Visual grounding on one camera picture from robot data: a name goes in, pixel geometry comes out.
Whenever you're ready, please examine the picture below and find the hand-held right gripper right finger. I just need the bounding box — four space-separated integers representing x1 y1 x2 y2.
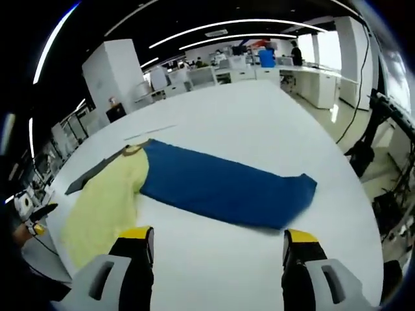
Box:
281 228 374 311

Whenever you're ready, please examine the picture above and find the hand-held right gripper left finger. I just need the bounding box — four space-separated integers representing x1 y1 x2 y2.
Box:
69 225 155 311

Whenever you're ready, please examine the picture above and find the yellow blue black garment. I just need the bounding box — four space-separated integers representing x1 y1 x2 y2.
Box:
60 138 318 268

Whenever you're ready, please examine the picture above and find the person's left hand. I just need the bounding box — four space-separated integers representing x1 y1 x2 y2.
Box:
11 222 33 249

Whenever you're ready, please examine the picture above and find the person's black clothing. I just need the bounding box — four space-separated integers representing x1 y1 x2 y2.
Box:
0 194 72 311

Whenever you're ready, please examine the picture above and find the small black cabinet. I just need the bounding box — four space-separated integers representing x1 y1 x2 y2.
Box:
106 103 126 124

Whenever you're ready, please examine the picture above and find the wide white pillar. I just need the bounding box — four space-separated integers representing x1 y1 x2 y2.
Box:
81 39 145 129

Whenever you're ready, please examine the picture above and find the black tripod stand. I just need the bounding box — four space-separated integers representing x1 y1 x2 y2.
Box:
345 92 415 178

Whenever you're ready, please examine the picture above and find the curved ceiling light strip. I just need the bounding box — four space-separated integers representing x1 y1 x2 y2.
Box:
32 1 82 85

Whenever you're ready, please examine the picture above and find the white office desk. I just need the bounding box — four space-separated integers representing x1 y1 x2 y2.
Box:
278 64 341 109

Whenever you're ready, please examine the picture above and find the white shelving unit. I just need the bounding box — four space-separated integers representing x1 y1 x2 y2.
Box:
187 66 217 88

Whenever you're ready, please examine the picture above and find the blue barrel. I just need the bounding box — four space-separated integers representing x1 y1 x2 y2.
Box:
258 48 276 68

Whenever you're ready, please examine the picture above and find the white square pillar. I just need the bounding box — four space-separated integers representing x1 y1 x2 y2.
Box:
335 16 379 111

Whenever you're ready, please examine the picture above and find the long ceiling light strip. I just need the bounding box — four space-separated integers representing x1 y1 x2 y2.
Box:
148 18 327 50

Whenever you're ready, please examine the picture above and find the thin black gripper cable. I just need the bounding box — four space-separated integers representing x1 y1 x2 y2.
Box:
30 233 62 260

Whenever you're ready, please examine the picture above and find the hanging black cable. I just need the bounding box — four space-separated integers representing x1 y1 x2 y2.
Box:
335 19 374 145

